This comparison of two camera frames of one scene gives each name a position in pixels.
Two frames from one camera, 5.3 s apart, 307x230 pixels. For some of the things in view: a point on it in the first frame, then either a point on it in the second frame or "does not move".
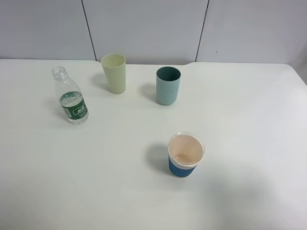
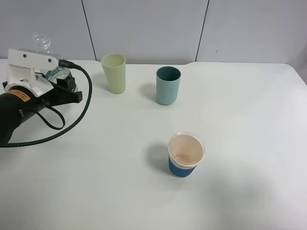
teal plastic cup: x=167 y=84 does not move
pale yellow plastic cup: x=114 y=65 does not move
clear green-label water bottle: x=72 y=100 to x=42 y=42
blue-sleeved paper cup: x=185 y=151 does not move
